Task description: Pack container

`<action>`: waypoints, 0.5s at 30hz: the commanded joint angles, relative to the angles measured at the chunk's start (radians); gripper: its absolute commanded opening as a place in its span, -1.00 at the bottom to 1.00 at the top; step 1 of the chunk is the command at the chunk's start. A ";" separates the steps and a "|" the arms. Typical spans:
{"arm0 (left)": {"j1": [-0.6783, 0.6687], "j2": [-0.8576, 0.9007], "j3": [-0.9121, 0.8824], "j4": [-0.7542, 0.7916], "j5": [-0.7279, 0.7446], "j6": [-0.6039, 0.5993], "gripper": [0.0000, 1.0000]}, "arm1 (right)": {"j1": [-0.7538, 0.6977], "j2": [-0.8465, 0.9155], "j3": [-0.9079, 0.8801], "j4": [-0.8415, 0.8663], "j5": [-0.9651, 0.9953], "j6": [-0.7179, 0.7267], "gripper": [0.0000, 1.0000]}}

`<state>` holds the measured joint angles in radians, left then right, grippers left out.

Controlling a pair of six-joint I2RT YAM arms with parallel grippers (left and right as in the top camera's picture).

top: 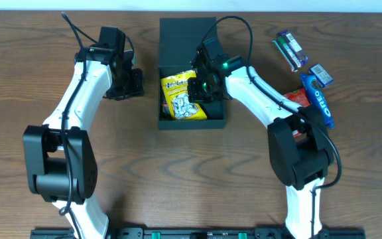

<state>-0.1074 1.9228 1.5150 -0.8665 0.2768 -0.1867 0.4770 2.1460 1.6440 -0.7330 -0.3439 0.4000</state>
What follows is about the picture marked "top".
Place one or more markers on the black red snack packet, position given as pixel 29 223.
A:
pixel 165 112

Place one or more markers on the yellow Hacks candy bag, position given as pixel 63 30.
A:
pixel 175 89

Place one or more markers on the small blue box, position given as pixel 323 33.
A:
pixel 321 75

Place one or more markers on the dark blue chocolate bar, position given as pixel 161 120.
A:
pixel 294 46

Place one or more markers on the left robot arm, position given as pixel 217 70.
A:
pixel 60 163

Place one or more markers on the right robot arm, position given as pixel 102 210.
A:
pixel 299 150

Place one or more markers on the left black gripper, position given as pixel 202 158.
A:
pixel 128 86

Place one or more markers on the green chocolate bar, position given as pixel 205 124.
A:
pixel 288 54

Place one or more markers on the dark green box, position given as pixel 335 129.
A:
pixel 179 38

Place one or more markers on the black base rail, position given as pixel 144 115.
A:
pixel 257 233

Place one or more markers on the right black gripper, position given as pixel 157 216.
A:
pixel 197 91

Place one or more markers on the blue Oreo cookie pack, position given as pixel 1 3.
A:
pixel 315 96

